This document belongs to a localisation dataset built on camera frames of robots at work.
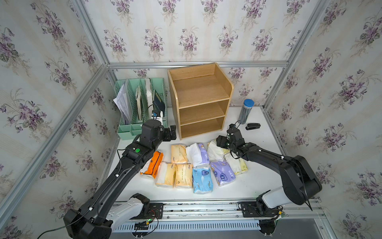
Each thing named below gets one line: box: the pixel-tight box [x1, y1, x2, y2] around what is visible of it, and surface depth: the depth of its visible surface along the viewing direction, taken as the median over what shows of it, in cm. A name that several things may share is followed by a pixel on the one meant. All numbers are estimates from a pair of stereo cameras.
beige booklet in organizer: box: [135, 85, 142, 120], surface depth 101 cm
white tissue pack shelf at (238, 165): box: [224, 152, 249, 175], surface depth 85 cm
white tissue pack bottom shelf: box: [207, 139, 230, 162], surface depth 91 cm
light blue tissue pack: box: [192, 166, 213, 195], surface depth 80 cm
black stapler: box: [245, 122, 262, 130], surface depth 107 cm
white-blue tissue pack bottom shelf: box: [185, 142, 210, 168], surface depth 88 cm
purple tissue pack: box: [209, 159, 237, 187], surface depth 83 cm
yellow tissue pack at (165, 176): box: [155, 161, 177, 188], surface depth 82 cm
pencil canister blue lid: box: [237, 98, 255, 125], surface depth 100 cm
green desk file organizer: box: [113, 77, 169, 141], surface depth 100 cm
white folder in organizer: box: [145, 78, 154, 120], surface depth 97 cm
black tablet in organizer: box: [153, 89, 166, 118], surface depth 107 cm
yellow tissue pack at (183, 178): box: [175, 163, 193, 189], surface depth 82 cm
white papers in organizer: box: [112, 78, 134, 125], surface depth 92 cm
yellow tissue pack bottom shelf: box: [170, 144, 189, 164], surface depth 90 cm
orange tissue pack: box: [140, 150, 164, 179], surface depth 83 cm
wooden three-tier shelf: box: [167, 62, 234, 140], surface depth 92 cm
